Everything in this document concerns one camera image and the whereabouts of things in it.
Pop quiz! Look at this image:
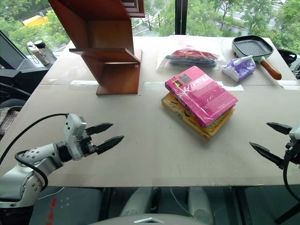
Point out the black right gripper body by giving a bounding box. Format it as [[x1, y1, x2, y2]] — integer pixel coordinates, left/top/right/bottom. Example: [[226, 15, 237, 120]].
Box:
[[284, 140, 300, 168]]

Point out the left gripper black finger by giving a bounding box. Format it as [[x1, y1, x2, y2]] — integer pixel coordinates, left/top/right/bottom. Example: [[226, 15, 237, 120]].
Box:
[[96, 135, 125, 156], [85, 122, 114, 136]]

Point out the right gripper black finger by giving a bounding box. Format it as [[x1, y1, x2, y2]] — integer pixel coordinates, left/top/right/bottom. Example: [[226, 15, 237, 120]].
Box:
[[266, 122, 293, 136], [249, 142, 285, 170]]

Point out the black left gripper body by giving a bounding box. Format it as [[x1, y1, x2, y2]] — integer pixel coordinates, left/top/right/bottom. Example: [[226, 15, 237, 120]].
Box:
[[78, 127, 98, 158]]

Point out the yellow book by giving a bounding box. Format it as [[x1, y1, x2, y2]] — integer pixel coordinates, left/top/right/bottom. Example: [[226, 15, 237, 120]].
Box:
[[161, 92, 236, 141]]

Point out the pink shrink-wrapped book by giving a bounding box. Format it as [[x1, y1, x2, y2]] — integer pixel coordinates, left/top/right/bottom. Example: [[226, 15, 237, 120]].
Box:
[[165, 66, 239, 128]]

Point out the wooden shelf stand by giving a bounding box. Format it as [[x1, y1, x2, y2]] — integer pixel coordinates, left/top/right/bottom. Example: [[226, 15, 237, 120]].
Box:
[[48, 0, 146, 96]]

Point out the grey rounded robot leg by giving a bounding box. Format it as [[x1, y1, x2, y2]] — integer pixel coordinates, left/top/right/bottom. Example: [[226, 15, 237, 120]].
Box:
[[187, 187, 214, 225], [119, 187, 162, 221]]

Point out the black chair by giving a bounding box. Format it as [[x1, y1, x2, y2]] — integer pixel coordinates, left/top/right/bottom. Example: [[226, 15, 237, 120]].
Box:
[[277, 48, 300, 79]]

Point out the purple and white pouch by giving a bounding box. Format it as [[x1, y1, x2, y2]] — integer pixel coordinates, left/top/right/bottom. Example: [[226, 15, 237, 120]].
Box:
[[221, 55, 257, 83]]

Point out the chequered cloth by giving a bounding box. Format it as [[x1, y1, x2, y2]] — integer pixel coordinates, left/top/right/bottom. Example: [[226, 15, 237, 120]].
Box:
[[0, 106, 23, 141]]

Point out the silver robot torso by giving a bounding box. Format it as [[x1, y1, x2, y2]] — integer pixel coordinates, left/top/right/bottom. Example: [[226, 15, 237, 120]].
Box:
[[90, 217, 196, 225]]

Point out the clear bottle black cap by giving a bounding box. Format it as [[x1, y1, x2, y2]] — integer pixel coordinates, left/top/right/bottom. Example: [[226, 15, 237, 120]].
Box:
[[33, 40, 51, 66]]

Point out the clear plastic bag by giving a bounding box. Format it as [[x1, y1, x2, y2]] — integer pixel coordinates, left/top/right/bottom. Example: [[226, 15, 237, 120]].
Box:
[[156, 35, 227, 71]]

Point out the red and black bagged item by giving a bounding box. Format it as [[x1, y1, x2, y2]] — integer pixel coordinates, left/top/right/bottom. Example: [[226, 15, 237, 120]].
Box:
[[165, 48, 219, 69]]

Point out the yellow vehicle outside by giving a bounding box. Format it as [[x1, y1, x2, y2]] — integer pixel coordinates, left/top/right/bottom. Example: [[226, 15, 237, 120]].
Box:
[[22, 15, 49, 28]]

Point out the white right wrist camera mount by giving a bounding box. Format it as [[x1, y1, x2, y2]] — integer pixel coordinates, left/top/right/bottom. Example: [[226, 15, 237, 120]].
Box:
[[289, 123, 300, 146]]

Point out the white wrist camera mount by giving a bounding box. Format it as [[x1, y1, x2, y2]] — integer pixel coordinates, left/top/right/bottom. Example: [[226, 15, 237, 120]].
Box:
[[289, 123, 300, 146], [62, 113, 88, 161]]

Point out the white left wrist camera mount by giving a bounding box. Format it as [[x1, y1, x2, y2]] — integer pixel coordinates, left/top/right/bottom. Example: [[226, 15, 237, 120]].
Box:
[[62, 113, 88, 161]]

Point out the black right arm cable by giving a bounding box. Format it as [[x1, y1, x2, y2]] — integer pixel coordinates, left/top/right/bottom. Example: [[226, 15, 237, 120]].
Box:
[[283, 150, 300, 207]]

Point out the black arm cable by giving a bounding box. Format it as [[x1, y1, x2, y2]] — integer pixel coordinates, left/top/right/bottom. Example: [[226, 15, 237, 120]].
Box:
[[0, 113, 69, 191], [283, 150, 300, 207]]

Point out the black table frame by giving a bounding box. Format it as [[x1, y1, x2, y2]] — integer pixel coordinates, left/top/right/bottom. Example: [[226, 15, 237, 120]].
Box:
[[231, 186, 300, 225]]

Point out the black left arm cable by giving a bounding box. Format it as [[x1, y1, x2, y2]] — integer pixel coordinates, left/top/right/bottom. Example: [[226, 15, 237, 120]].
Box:
[[0, 113, 69, 191]]

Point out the green grill pan wooden handle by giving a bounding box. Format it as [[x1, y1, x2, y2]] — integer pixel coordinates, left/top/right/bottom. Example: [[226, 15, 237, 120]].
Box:
[[232, 35, 282, 81]]

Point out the white bottle with strap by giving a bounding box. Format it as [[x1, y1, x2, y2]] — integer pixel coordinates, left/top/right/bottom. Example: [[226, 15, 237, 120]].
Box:
[[26, 41, 39, 62]]

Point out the black window post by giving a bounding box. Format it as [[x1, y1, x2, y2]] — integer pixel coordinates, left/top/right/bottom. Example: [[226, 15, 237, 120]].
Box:
[[175, 0, 188, 37]]

